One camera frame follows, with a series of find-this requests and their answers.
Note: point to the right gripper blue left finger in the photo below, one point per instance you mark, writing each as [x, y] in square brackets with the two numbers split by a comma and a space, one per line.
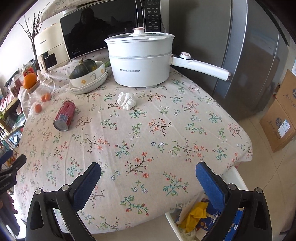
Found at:
[83, 185]

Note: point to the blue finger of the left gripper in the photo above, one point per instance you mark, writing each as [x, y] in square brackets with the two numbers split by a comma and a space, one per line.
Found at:
[5, 157]
[17, 164]

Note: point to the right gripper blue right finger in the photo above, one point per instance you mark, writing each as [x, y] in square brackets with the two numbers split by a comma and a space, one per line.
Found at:
[213, 185]

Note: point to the blue cardboard box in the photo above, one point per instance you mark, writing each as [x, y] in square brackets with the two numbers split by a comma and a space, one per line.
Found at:
[229, 222]

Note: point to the yellow wrapper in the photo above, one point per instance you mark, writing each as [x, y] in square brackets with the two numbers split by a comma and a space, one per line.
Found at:
[198, 212]

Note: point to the red drink can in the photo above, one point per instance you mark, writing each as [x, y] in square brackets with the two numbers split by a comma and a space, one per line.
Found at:
[64, 116]

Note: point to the white tissue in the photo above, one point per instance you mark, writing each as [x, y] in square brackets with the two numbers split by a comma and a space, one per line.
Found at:
[126, 101]

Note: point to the white plastic trash bin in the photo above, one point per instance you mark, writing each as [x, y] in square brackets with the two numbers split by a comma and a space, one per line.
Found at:
[179, 215]

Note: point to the small orange in jar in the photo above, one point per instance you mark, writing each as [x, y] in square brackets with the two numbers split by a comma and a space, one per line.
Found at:
[47, 96]
[43, 98]
[38, 108]

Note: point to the glass teapot jar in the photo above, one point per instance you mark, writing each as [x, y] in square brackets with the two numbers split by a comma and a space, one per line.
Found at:
[29, 97]

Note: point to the floral tablecloth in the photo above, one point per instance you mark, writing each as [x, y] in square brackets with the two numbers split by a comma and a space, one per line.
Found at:
[147, 154]

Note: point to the large orange on jar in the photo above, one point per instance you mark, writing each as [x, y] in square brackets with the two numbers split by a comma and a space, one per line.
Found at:
[29, 80]

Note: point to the lower cardboard box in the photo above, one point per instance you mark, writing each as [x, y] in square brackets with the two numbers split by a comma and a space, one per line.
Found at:
[277, 127]

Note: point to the red labelled glass jar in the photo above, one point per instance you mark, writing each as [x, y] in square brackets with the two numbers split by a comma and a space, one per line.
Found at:
[27, 70]

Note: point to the white ceramic bowl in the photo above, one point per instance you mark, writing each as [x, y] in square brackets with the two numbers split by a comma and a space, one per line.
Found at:
[90, 78]

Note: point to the green pumpkin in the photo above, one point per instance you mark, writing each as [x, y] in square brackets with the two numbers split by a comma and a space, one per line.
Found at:
[84, 67]

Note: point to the upper cardboard box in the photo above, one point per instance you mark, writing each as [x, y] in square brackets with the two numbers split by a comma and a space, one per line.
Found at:
[286, 96]

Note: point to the cream air fryer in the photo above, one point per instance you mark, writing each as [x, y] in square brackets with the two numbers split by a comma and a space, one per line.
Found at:
[50, 48]

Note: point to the dry twigs in vase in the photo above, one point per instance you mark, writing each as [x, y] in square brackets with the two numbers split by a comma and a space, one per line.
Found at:
[32, 28]

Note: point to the black microwave oven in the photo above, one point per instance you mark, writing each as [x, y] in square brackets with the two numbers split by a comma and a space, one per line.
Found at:
[86, 28]

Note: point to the white electric cooking pot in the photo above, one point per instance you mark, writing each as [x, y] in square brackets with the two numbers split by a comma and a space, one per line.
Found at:
[143, 59]

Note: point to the grey refrigerator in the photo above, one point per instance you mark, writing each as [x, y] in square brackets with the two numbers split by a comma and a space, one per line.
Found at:
[244, 37]

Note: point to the wire storage rack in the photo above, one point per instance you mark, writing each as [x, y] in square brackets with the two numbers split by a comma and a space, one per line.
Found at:
[12, 118]

